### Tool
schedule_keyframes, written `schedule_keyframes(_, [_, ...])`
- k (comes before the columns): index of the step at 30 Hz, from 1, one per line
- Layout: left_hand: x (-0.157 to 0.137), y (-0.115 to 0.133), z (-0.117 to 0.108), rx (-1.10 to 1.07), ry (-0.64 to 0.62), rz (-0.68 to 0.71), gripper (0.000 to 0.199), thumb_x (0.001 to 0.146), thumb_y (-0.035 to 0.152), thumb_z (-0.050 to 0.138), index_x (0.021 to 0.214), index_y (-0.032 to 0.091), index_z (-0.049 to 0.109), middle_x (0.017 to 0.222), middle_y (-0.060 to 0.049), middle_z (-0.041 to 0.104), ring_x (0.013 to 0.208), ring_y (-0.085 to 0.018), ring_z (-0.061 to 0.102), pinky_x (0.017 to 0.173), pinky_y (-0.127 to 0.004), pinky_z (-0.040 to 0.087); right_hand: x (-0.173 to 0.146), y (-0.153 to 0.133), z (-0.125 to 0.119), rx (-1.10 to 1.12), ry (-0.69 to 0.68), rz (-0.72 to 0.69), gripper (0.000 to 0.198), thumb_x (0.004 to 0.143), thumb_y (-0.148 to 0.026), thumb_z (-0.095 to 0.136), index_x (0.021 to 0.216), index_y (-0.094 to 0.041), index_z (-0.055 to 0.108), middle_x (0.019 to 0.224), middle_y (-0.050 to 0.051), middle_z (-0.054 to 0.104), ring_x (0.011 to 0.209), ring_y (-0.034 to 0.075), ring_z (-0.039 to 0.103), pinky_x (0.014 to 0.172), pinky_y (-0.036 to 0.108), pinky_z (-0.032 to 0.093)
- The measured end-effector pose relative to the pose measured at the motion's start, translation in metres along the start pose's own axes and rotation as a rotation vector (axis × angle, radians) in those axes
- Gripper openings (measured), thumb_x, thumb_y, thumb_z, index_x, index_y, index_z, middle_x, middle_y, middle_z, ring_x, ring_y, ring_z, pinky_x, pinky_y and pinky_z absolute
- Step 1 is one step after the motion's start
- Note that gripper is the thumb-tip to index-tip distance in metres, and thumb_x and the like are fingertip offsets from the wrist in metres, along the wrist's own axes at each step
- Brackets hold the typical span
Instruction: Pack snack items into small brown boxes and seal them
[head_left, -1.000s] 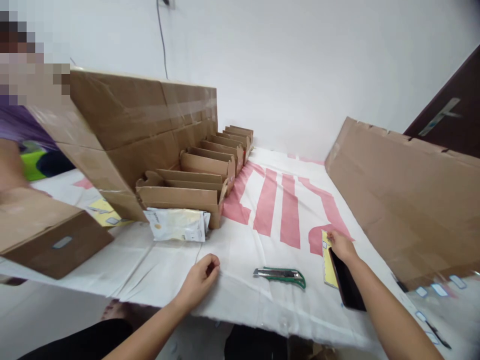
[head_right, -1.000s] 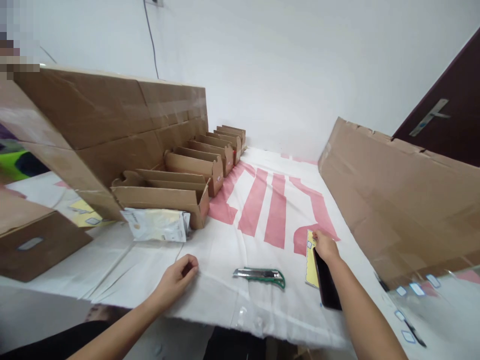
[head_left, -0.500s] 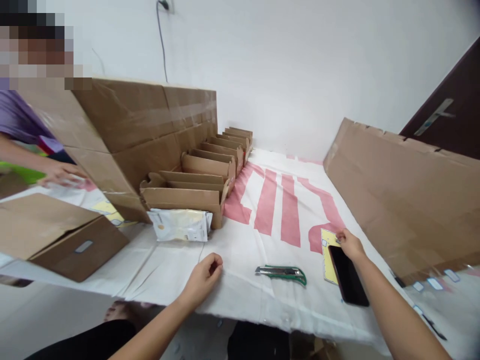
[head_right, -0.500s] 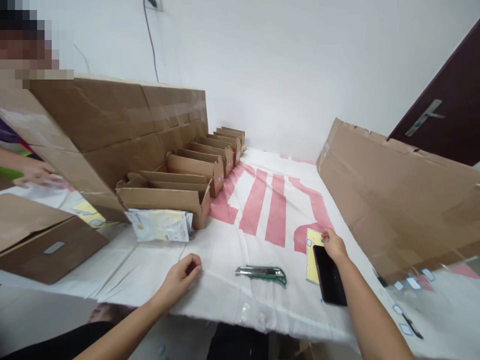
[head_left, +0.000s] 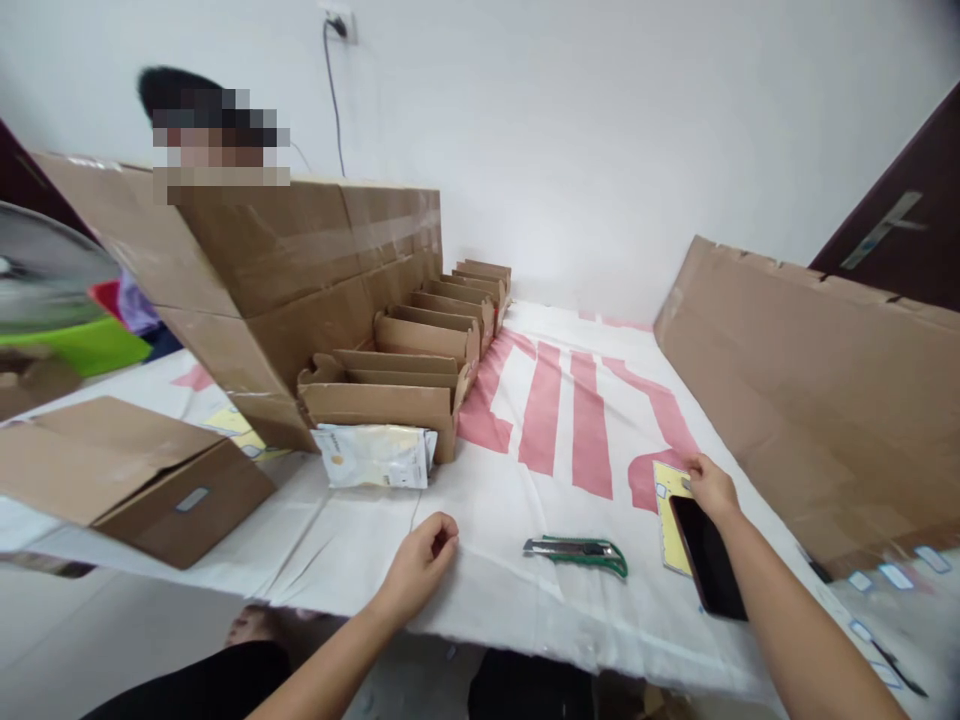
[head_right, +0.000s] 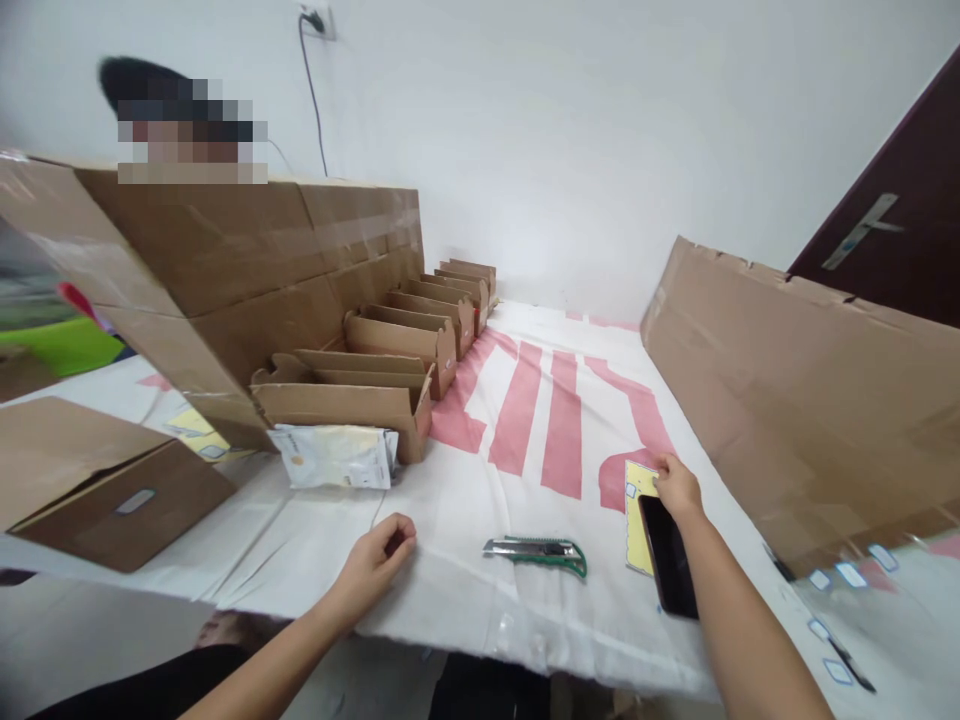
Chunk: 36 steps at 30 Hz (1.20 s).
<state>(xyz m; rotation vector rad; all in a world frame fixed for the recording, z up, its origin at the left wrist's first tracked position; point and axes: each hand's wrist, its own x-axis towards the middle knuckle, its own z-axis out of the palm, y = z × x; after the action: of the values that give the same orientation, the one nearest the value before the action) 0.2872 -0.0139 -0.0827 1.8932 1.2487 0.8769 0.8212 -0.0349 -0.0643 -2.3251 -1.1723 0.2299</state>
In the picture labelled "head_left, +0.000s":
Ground grey power cable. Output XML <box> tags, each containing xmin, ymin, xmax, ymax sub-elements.
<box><xmin>322</xmin><ymin>20</ymin><xmax>349</xmax><ymax>180</ymax></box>

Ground yellow label sheet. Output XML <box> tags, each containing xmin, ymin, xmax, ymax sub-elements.
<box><xmin>651</xmin><ymin>459</ymin><xmax>697</xmax><ymax>578</ymax></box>
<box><xmin>204</xmin><ymin>404</ymin><xmax>292</xmax><ymax>461</ymax></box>

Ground white label sheets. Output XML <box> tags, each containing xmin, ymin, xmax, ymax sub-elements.
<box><xmin>813</xmin><ymin>542</ymin><xmax>960</xmax><ymax>700</ymax></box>

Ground grey electric fan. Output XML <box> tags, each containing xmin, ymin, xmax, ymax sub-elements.
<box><xmin>0</xmin><ymin>199</ymin><xmax>123</xmax><ymax>340</ymax></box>

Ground dark brown door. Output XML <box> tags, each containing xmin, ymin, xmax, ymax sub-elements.
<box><xmin>808</xmin><ymin>74</ymin><xmax>960</xmax><ymax>315</ymax></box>

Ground flat cardboard sheet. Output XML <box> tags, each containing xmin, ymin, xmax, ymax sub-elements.
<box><xmin>653</xmin><ymin>234</ymin><xmax>960</xmax><ymax>595</ymax></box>

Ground person's right fingers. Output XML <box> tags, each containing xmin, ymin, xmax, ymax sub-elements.
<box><xmin>683</xmin><ymin>452</ymin><xmax>721</xmax><ymax>498</ymax></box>

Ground wall socket with plug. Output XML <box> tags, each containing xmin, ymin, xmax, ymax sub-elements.
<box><xmin>317</xmin><ymin>0</ymin><xmax>362</xmax><ymax>46</ymax></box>

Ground small brown cardboard box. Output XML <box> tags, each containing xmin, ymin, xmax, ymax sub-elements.
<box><xmin>0</xmin><ymin>347</ymin><xmax>85</xmax><ymax>423</ymax></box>

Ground green utility knife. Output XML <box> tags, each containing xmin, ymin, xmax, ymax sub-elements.
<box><xmin>521</xmin><ymin>534</ymin><xmax>630</xmax><ymax>580</ymax></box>

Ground row of small cardboard boxes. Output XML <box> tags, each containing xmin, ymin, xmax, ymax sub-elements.
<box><xmin>296</xmin><ymin>258</ymin><xmax>514</xmax><ymax>467</ymax></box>

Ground stack of white packets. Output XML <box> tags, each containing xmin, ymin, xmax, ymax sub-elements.
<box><xmin>310</xmin><ymin>422</ymin><xmax>441</xmax><ymax>491</ymax></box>

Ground person's legs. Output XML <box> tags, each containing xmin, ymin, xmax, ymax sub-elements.
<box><xmin>80</xmin><ymin>603</ymin><xmax>648</xmax><ymax>720</ymax></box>

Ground black smartphone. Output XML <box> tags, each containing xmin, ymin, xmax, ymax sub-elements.
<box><xmin>668</xmin><ymin>494</ymin><xmax>751</xmax><ymax>623</ymax></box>

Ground white cloth with red print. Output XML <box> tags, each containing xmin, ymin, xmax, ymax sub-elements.
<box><xmin>0</xmin><ymin>298</ymin><xmax>960</xmax><ymax>720</ymax></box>

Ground person's left fingers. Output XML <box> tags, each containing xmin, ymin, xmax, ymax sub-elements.
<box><xmin>421</xmin><ymin>512</ymin><xmax>460</xmax><ymax>564</ymax></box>

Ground large brown cardboard carton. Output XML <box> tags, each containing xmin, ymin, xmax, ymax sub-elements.
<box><xmin>28</xmin><ymin>149</ymin><xmax>444</xmax><ymax>322</ymax></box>
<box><xmin>148</xmin><ymin>247</ymin><xmax>445</xmax><ymax>456</ymax></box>

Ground black pen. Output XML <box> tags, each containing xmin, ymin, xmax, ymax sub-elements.
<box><xmin>868</xmin><ymin>637</ymin><xmax>931</xmax><ymax>700</ymax></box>

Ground purple cloth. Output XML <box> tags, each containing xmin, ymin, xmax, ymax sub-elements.
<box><xmin>115</xmin><ymin>268</ymin><xmax>164</xmax><ymax>345</ymax></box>

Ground person's left hand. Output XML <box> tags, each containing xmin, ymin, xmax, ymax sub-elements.
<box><xmin>388</xmin><ymin>512</ymin><xmax>460</xmax><ymax>598</ymax></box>

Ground red plastic container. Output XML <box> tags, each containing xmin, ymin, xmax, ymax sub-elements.
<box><xmin>87</xmin><ymin>279</ymin><xmax>126</xmax><ymax>322</ymax></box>

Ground person's right hand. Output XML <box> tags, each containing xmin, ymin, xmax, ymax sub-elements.
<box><xmin>683</xmin><ymin>452</ymin><xmax>745</xmax><ymax>527</ymax></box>

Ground open brown cardboard box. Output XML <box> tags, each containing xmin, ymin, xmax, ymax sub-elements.
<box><xmin>0</xmin><ymin>395</ymin><xmax>278</xmax><ymax>572</ymax></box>

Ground green plastic bin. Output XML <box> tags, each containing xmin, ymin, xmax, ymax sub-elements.
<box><xmin>0</xmin><ymin>313</ymin><xmax>156</xmax><ymax>381</ymax></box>

